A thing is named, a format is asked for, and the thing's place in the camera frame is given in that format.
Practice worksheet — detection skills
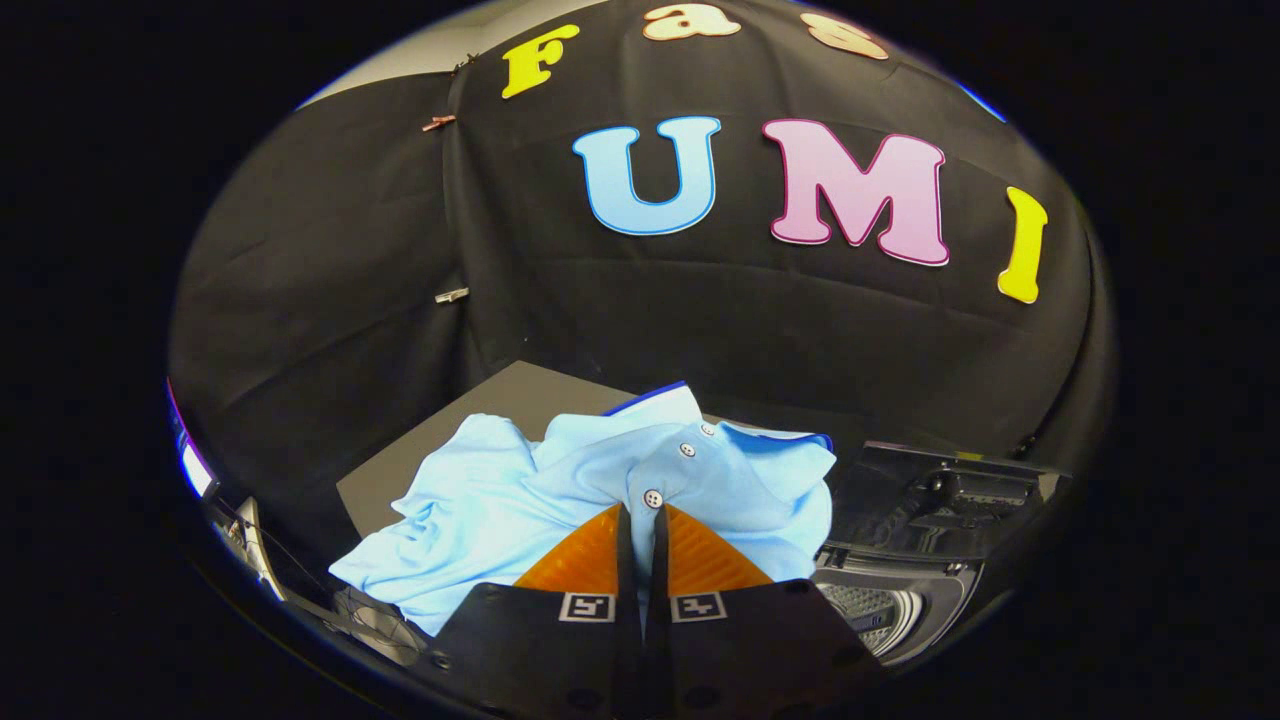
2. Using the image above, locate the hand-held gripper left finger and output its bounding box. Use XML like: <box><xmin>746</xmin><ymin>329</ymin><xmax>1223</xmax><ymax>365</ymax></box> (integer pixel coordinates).
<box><xmin>418</xmin><ymin>503</ymin><xmax>643</xmax><ymax>720</ymax></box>

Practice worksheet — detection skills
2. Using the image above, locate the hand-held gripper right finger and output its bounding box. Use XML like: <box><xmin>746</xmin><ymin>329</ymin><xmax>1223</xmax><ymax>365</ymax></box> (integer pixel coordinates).
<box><xmin>645</xmin><ymin>503</ymin><xmax>889</xmax><ymax>720</ymax></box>

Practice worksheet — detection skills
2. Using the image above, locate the light blue polo shirt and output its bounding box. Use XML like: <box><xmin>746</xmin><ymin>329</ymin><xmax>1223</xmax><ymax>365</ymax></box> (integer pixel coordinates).
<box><xmin>328</xmin><ymin>382</ymin><xmax>837</xmax><ymax>637</ymax></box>

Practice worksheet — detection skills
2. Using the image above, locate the black backdrop cloth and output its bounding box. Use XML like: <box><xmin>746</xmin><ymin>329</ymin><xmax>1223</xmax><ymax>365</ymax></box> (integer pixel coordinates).
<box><xmin>168</xmin><ymin>0</ymin><xmax>1118</xmax><ymax>601</ymax></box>

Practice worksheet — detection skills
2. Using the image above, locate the grey washing machine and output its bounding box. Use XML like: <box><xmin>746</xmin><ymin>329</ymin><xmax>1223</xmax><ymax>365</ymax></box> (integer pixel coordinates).
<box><xmin>812</xmin><ymin>545</ymin><xmax>986</xmax><ymax>669</ymax></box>

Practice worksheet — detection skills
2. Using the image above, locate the white metal frame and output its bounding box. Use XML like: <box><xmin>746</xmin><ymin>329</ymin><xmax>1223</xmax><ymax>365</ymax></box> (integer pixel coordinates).
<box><xmin>232</xmin><ymin>495</ymin><xmax>289</xmax><ymax>603</ymax></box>

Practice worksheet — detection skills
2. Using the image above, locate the dark washing machine lid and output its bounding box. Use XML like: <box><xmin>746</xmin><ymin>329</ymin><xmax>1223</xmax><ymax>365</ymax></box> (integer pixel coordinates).
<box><xmin>830</xmin><ymin>440</ymin><xmax>1073</xmax><ymax>563</ymax></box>

